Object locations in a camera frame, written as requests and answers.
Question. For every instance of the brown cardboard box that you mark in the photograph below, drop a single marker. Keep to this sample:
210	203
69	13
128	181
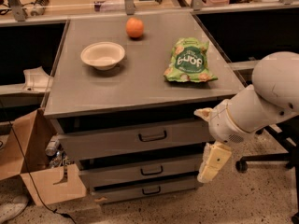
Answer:
24	155

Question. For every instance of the grey drawer cabinet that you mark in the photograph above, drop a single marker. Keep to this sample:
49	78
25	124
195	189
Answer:
134	92

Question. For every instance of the grey top drawer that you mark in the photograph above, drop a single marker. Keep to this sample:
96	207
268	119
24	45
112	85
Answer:
132	139

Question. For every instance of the white shoe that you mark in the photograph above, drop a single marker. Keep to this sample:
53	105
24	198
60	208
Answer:
11	210

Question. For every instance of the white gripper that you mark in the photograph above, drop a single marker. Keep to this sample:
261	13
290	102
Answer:
223	123

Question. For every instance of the grey drawer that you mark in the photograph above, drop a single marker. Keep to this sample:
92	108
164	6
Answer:
132	139
128	169
145	188

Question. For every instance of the white curved plastic part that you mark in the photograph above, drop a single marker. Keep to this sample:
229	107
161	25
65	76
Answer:
37	80

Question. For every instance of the grey bottom drawer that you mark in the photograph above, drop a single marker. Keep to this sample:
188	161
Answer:
145	188

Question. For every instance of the green chip bag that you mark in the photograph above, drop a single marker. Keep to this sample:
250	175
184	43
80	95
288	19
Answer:
188	62

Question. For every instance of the silver can in box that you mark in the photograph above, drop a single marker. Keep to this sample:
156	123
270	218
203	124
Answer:
52	147

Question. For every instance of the white paper bowl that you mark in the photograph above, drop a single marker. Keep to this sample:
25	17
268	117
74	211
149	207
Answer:
102	55

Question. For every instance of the orange fruit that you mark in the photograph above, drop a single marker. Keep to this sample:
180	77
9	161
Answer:
134	27

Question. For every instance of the grey middle drawer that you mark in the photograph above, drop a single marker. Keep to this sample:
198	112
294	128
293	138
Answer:
128	169

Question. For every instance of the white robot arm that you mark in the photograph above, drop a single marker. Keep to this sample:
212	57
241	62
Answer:
271	98

